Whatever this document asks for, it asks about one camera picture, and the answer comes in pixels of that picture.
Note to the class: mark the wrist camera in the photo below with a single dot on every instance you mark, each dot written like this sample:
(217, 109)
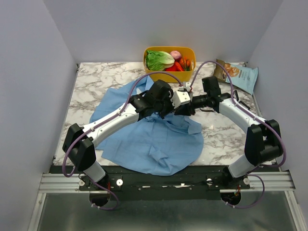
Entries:
(187, 86)
(180, 98)

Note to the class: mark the orange carrots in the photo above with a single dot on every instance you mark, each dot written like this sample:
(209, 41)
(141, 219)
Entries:
(185, 63)

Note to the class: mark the blue chip bag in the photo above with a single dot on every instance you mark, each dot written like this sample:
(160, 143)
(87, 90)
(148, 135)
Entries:
(241, 76)

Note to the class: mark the yellow plastic basket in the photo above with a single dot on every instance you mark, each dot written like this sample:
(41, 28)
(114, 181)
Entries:
(172, 77)

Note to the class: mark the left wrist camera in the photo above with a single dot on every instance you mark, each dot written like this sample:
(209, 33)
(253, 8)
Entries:
(180, 98)

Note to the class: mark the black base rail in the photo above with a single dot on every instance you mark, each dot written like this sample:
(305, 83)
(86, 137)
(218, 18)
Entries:
(194, 182)

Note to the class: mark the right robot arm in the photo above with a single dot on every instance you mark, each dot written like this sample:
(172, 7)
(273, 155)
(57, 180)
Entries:
(263, 139)

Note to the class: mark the red pepper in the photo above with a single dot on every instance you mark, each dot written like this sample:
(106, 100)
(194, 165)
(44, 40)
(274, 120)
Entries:
(175, 67)

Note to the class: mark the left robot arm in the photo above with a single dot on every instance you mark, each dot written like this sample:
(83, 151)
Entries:
(80, 141)

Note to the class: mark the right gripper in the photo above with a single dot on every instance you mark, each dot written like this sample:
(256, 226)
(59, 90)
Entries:
(186, 110)

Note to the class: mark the blue shirt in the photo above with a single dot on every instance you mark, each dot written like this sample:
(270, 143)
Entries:
(152, 145)

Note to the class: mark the green lettuce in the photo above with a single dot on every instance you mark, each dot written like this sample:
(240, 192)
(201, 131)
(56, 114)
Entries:
(158, 60)

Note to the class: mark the black display box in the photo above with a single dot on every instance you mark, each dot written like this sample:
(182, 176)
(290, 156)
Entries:
(235, 93)
(245, 105)

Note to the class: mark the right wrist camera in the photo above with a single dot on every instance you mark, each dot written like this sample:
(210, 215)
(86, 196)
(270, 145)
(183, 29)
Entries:
(187, 86)

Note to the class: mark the red onion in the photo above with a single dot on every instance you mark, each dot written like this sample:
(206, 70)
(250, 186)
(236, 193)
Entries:
(176, 55)

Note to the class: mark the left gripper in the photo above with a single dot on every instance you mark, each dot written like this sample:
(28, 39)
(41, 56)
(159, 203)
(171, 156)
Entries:
(168, 98)

